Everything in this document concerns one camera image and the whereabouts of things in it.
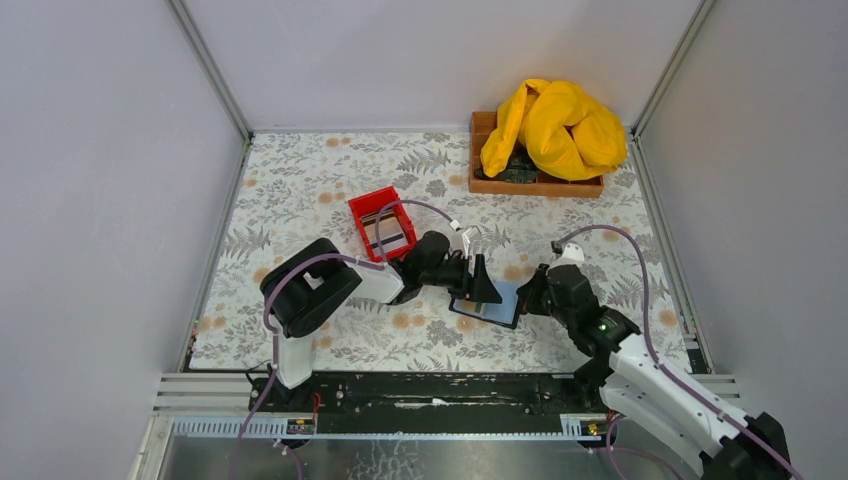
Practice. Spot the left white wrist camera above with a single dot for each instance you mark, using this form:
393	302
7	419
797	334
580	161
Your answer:
468	239

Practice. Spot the black card holder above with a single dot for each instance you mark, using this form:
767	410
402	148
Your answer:
493	308

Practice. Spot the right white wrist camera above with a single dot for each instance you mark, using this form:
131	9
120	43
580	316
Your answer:
571	254

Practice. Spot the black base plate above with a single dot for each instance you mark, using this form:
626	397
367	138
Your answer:
436	403

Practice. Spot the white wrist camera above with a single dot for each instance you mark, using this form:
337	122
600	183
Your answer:
571	254
468	239

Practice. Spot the wooden tray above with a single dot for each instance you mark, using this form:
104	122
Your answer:
482	124

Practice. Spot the red plastic bin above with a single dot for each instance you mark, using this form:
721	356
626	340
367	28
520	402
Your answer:
373	202

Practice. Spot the floral table mat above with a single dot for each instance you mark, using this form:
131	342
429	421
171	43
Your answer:
296	188

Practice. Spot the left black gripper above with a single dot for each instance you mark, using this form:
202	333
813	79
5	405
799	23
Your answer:
475	276

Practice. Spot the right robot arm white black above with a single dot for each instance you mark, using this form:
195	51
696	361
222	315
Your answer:
717	439

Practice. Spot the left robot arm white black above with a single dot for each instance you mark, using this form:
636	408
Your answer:
304	292

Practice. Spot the dark green object in tray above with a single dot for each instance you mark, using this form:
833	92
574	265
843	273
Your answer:
520	169

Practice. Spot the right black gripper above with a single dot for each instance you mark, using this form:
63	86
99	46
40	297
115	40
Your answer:
539	291

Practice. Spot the yellow cloth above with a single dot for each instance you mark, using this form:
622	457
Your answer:
566	132

